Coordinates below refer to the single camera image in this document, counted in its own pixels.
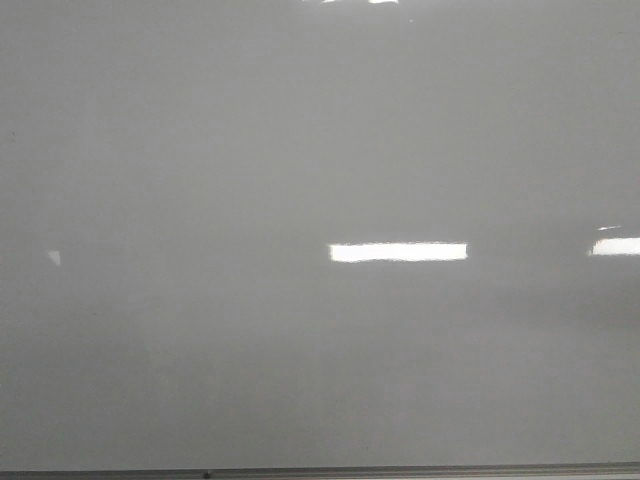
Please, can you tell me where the white glossy whiteboard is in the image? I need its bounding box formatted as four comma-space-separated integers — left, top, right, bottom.
1, 1, 639, 470

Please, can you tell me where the grey aluminium whiteboard frame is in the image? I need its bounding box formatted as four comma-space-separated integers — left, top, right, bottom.
1, 462, 639, 479

